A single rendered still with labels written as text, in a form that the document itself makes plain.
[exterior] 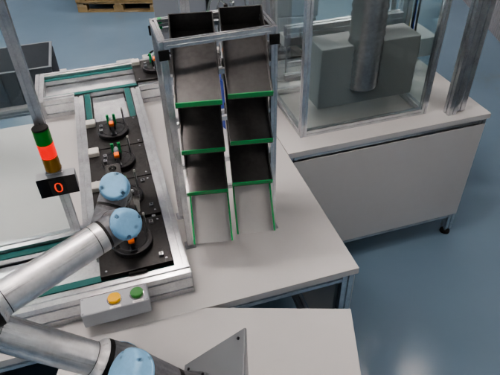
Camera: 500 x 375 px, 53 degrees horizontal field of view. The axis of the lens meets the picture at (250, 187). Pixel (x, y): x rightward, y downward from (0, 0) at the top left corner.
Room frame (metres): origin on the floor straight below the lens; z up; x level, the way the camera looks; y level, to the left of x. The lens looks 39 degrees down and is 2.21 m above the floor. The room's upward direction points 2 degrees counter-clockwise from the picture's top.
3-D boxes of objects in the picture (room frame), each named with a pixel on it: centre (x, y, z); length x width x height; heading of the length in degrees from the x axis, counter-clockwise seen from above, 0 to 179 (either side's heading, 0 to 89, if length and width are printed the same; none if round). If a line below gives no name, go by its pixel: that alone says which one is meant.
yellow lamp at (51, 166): (1.28, 0.63, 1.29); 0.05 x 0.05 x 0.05
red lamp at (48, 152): (1.28, 0.63, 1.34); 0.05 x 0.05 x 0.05
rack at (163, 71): (1.44, 0.10, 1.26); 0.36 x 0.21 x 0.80; 106
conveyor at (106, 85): (2.70, 0.00, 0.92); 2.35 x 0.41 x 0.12; 106
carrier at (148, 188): (1.47, 0.48, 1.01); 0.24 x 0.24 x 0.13; 16
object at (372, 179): (2.36, -0.62, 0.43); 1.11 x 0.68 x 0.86; 106
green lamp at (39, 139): (1.28, 0.63, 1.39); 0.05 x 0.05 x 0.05
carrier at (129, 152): (1.70, 0.55, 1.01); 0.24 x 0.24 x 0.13; 16
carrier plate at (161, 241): (1.22, 0.41, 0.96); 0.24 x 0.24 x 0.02; 16
